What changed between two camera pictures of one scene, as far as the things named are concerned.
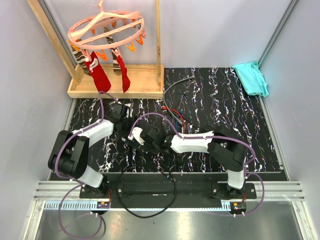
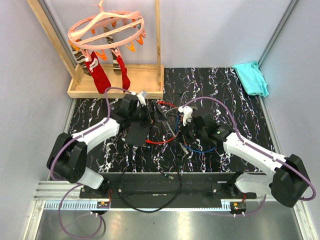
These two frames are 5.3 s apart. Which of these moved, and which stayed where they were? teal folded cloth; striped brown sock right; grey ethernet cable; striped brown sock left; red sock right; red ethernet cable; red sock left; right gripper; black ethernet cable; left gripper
Moved: left gripper; red ethernet cable; grey ethernet cable; black ethernet cable; right gripper
Stayed: striped brown sock left; teal folded cloth; red sock left; striped brown sock right; red sock right
